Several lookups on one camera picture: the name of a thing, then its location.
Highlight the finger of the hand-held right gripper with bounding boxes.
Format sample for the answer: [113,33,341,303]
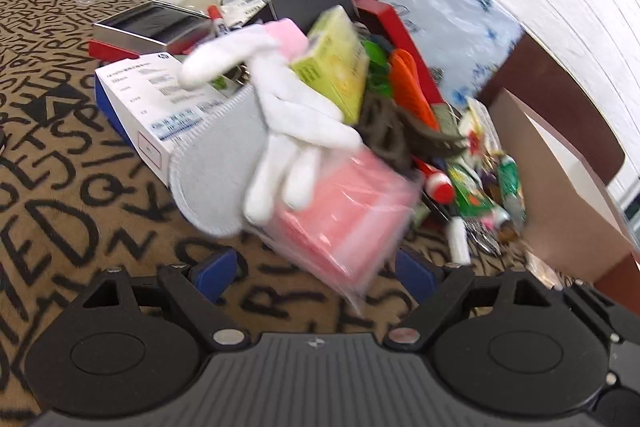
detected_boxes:
[564,283,640,413]

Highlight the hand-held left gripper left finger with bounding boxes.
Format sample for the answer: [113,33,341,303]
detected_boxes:
[67,249,249,351]

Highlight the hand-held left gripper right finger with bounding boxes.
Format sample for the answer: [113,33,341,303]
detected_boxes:
[384,249,566,348]

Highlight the pink sticky notes packet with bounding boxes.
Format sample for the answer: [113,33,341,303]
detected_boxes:
[245,147,426,313]

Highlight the letter print cloth desktop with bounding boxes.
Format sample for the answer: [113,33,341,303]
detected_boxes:
[0,0,601,427]

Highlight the red-brown box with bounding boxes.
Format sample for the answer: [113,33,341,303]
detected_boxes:
[595,257,640,298]

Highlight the small white bottle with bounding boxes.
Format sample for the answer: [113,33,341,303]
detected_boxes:
[447,217,471,265]

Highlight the red tube with white cap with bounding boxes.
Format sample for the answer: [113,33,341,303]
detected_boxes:
[415,157,456,205]

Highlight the green printed small box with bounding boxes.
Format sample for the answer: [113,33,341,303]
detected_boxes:
[447,164,496,215]

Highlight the grey oval felt pad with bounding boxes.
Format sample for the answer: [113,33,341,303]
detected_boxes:
[169,84,273,238]

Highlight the brown cardboard box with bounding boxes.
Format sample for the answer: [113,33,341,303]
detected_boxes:
[487,88,636,285]

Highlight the green snack packet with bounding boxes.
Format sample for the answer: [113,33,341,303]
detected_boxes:
[495,154,526,228]

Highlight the white packet with red print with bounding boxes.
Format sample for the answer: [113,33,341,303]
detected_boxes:
[460,97,501,162]

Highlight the olive green small box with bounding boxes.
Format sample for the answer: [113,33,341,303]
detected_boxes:
[432,104,461,138]

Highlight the white and blue carton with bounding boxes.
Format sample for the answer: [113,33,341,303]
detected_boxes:
[94,53,241,188]

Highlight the white glove with pink cuff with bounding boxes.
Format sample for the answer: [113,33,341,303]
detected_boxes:
[180,19,363,225]

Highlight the orange plastic scoop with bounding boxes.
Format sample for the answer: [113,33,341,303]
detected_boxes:
[389,48,441,130]

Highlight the green plastic toy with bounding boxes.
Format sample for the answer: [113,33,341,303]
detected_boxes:
[360,34,393,92]

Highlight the yellow green cardboard box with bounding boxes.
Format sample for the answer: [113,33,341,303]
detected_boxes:
[290,5,371,126]

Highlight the long red box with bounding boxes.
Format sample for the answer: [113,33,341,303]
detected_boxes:
[350,0,443,118]

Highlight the red flat box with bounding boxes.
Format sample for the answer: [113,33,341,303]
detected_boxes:
[89,38,151,64]

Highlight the glue stick with red cap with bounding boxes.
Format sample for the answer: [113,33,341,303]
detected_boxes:
[207,5,246,32]

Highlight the silver tin box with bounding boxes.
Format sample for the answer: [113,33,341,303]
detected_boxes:
[92,0,211,58]

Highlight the white labelled small box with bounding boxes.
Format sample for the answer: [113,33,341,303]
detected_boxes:
[220,0,266,25]

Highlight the black box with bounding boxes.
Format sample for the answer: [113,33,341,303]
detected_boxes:
[270,0,358,32]

